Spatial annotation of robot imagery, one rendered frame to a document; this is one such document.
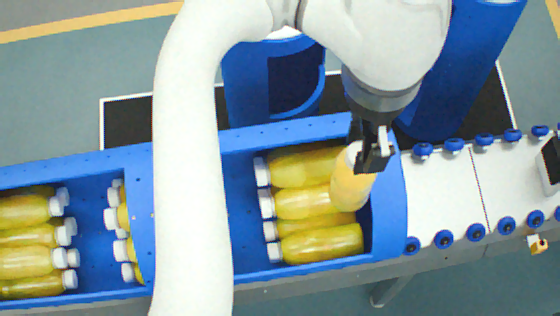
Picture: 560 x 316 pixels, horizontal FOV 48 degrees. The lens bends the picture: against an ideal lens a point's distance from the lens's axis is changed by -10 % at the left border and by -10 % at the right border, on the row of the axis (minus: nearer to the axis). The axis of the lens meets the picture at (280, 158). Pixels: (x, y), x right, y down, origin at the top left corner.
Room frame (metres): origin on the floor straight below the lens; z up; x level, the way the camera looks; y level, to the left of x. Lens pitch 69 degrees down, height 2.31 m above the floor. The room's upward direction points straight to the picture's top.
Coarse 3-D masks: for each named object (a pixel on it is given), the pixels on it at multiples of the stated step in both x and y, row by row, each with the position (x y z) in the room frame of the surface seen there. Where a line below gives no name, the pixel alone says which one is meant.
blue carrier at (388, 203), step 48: (144, 144) 0.46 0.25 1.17; (240, 144) 0.45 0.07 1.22; (288, 144) 0.45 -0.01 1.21; (96, 192) 0.43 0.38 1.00; (144, 192) 0.35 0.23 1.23; (240, 192) 0.44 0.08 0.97; (384, 192) 0.36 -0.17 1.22; (96, 240) 0.33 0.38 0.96; (144, 240) 0.27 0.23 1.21; (240, 240) 0.34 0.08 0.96; (384, 240) 0.29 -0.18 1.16; (96, 288) 0.22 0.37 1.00; (144, 288) 0.21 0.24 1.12
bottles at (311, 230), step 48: (336, 144) 0.51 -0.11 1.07; (0, 192) 0.40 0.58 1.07; (48, 192) 0.40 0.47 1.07; (288, 192) 0.41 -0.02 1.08; (0, 240) 0.29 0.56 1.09; (48, 240) 0.30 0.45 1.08; (288, 240) 0.32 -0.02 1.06; (336, 240) 0.32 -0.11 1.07; (0, 288) 0.20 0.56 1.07; (48, 288) 0.21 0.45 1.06
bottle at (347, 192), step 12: (336, 168) 0.35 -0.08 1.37; (348, 168) 0.34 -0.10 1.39; (336, 180) 0.34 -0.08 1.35; (348, 180) 0.33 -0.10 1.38; (360, 180) 0.32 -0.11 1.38; (372, 180) 0.33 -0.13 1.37; (336, 192) 0.33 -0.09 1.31; (348, 192) 0.32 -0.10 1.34; (360, 192) 0.32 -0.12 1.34; (336, 204) 0.33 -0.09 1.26; (348, 204) 0.32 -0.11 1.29; (360, 204) 0.32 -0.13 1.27
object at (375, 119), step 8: (352, 104) 0.33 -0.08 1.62; (360, 112) 0.32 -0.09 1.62; (368, 112) 0.32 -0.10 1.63; (376, 112) 0.31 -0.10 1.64; (384, 112) 0.31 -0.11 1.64; (392, 112) 0.32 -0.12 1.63; (400, 112) 0.32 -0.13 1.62; (368, 120) 0.32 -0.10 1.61; (376, 120) 0.31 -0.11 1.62; (384, 120) 0.31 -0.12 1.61; (376, 128) 0.31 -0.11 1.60
